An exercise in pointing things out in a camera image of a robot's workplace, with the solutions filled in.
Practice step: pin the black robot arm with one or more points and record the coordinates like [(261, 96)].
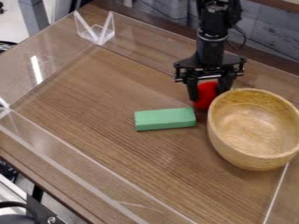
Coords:
[(211, 63)]

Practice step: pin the green rectangular block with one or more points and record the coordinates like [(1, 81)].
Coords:
[(164, 119)]

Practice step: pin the black clamp bracket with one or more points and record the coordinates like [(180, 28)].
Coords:
[(36, 213)]

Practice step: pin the red plush fruit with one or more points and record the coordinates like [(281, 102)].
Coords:
[(207, 94)]

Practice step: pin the wooden bowl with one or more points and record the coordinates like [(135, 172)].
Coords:
[(253, 129)]

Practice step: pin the clear acrylic tray wall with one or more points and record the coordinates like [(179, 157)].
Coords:
[(72, 84)]

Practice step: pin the grey table leg post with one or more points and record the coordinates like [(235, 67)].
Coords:
[(33, 15)]

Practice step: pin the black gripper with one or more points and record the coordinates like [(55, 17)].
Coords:
[(227, 71)]

